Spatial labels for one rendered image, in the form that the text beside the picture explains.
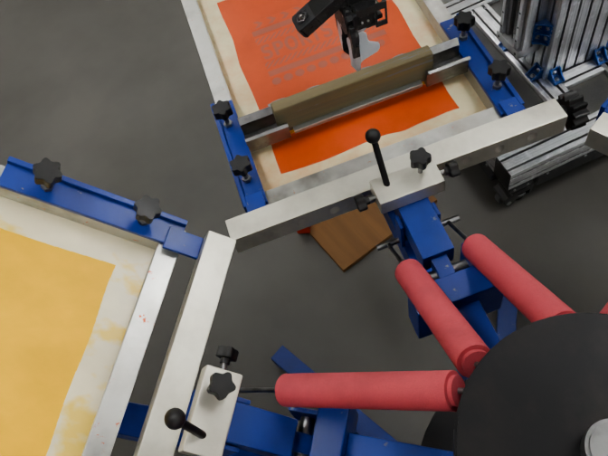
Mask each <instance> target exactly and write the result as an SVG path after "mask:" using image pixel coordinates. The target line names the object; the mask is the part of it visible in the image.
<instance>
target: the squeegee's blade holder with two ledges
mask: <svg viewBox="0 0 608 456"><path fill-rule="evenodd" d="M422 86H423V83H422V81H421V80H418V81H415V82H412V83H409V84H407V85H404V86H402V87H399V88H397V89H394V90H390V91H388V92H385V93H383V94H380V95H377V96H374V97H373V98H370V99H367V100H363V101H360V102H358V103H356V104H353V105H350V106H348V107H345V108H343V109H339V110H336V111H333V112H331V113H328V114H326V115H324V116H321V117H318V118H316V119H312V120H309V121H307V122H304V123H301V124H299V125H297V126H294V127H293V129H294V132H295V133H299V132H301V131H303V130H306V129H309V128H313V127H316V126H318V125H320V124H323V123H326V122H328V121H330V120H333V119H337V118H340V117H343V116H345V115H347V114H350V113H352V112H355V111H358V110H361V109H364V108H367V107H369V106H372V105H375V104H376V103H379V102H382V101H385V100H389V99H391V98H393V97H396V96H399V95H401V94H404V93H406V92H409V91H411V90H416V89H418V88H421V87H422Z"/></svg>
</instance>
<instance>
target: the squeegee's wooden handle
mask: <svg viewBox="0 0 608 456"><path fill-rule="evenodd" d="M432 69H433V54H432V51H431V49H430V47H429V46H428V45H426V46H424V47H421V48H419V49H416V50H413V51H410V52H407V53H404V54H402V55H399V56H396V57H394V58H392V59H389V60H386V61H384V62H379V63H378V64H375V65H372V66H369V67H367V68H364V69H362V70H360V71H355V72H352V73H350V74H348V75H345V76H343V77H340V78H337V79H334V80H332V81H328V82H326V83H323V84H320V85H318V86H316V87H313V88H310V89H308V90H304V91H302V92H299V93H296V94H293V95H291V96H289V97H286V98H284V99H281V100H276V101H274V102H272V103H271V109H272V112H273V115H274V118H275V120H276V123H277V126H280V125H283V124H285V123H288V125H289V130H290V131H291V130H293V127H294V126H297V125H299V124H301V123H304V122H307V121H309V120H312V119H316V118H318V117H321V116H324V115H326V114H328V113H331V112H333V111H336V110H339V109H343V108H345V107H348V106H350V105H353V104H356V103H358V102H360V101H363V100H367V99H370V98H373V97H374V96H377V95H380V94H383V93H385V92H388V91H390V90H394V89H397V88H399V87H402V86H404V85H407V84H409V83H412V82H415V81H418V80H421V81H422V82H423V81H425V72H426V71H429V70H432Z"/></svg>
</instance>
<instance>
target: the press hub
mask: <svg viewBox="0 0 608 456"><path fill-rule="evenodd" d="M464 383H465V387H464V390H463V392H462V395H461V399H460V402H459V406H458V409H457V412H435V414H434V415H433V417H432V419H431V421H430V423H429V425H428V427H427V429H426V431H425V434H424V436H423V441H422V444H421V446H425V447H431V448H435V449H441V450H446V451H453V454H454V456H608V314H602V313H588V312H587V313H569V314H564V315H558V316H553V317H549V318H543V319H540V320H538V321H535V322H532V323H530V324H528V325H526V326H524V327H522V328H519V329H517V330H516V331H514V332H512V333H511V334H509V335H508V336H506V337H504V338H503V339H502V340H500V341H499V342H498V344H497V345H495V346H494V347H493V348H492V349H491V350H490V351H489V352H488V353H487V354H486V355H485V356H484V357H483V358H482V359H481V360H480V361H479V363H478V365H477V366H476V368H475V369H474V371H473V372H472V374H471V375H470V378H468V379H467V380H465V381H464Z"/></svg>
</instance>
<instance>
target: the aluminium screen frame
mask: <svg viewBox="0 0 608 456"><path fill-rule="evenodd" d="M181 1H182V4H183V7H184V9H185V14H186V17H187V21H188V23H189V26H190V29H191V32H192V35H193V37H194V40H195V45H196V48H197V51H198V53H199V56H200V59H201V62H202V64H203V67H204V72H205V75H206V78H207V80H208V83H209V86H210V89H211V92H212V94H213V97H214V102H215V104H216V102H217V101H218V100H221V101H226V100H231V99H232V98H231V95H230V92H229V90H228V87H227V85H226V82H225V79H224V76H223V72H222V70H221V67H220V64H219V62H218V59H217V56H216V54H215V51H214V47H213V44H212V42H211V39H210V36H209V33H208V31H207V28H206V26H205V23H204V18H203V16H202V13H201V11H200V8H199V5H198V3H197V0H181ZM415 1H416V3H417V4H418V5H419V6H420V8H421V9H422V11H423V13H424V15H425V16H426V18H427V19H428V21H429V22H430V24H431V25H432V27H433V29H434V30H435V32H436V33H437V34H438V35H439V37H440V38H441V40H442V42H446V41H449V38H448V37H447V35H446V34H445V32H444V31H443V29H442V28H441V27H440V23H441V22H443V21H446V20H449V19H452V18H453V17H452V16H451V14H450V12H449V11H448V9H447V8H446V7H445V5H444V4H443V2H442V0H415ZM463 74H464V75H465V77H466V78H467V80H468V81H469V83H470V85H471V86H472V88H473V89H474V90H475V91H476V93H477V94H478V96H479V97H480V99H481V101H482V102H483V104H484V105H485V107H486V108H487V109H485V110H483V111H480V112H478V113H475V114H472V115H470V116H468V117H465V118H463V119H458V120H456V121H453V122H451V123H448V124H446V125H443V126H440V127H438V128H434V129H432V130H429V131H426V132H424V133H422V134H419V135H416V136H414V137H411V138H408V139H405V140H402V141H400V142H397V143H394V144H393V145H390V146H387V147H383V148H380V150H381V153H382V157H383V160H384V162H385V161H387V160H389V159H392V158H395V157H399V156H401V155H404V154H406V153H409V152H411V151H412V150H416V149H418V148H420V147H426V146H429V145H431V144H433V143H436V142H438V141H441V140H444V139H446V138H450V137H452V136H455V135H458V134H460V133H462V132H465V131H468V130H470V129H473V128H476V127H479V126H482V125H484V124H487V123H490V122H491V121H494V120H497V119H501V118H504V117H506V116H504V117H501V116H500V115H499V113H498V112H497V110H496V109H495V107H494V106H493V104H492V103H491V101H490V100H489V98H488V96H487V95H486V93H485V92H484V90H483V89H482V88H481V86H480V85H479V83H478V82H477V80H476V79H475V77H474V76H473V74H472V73H471V71H470V69H469V68H468V72H466V73H463ZM374 165H377V162H376V158H375V152H374V151H373V152H370V153H368V154H365V155H363V156H360V157H356V158H353V159H351V160H348V161H346V162H344V163H341V164H338V165H336V166H332V167H329V168H327V169H324V170H321V171H319V172H317V173H314V174H312V175H309V176H305V177H302V178H300V179H297V180H295V181H292V182H289V183H287V184H285V185H281V186H278V187H275V188H273V189H271V190H268V191H265V192H264V193H265V194H266V197H267V200H268V204H272V203H275V202H278V201H279V200H282V199H285V198H287V197H290V196H293V195H296V194H299V193H302V192H304V191H307V190H309V189H311V188H314V187H317V186H319V185H324V184H326V183H328V182H331V181H334V180H336V179H339V178H341V177H343V176H348V175H350V174H353V173H355V172H358V171H360V170H363V169H366V168H368V167H371V166H374ZM268 204H266V205H268Z"/></svg>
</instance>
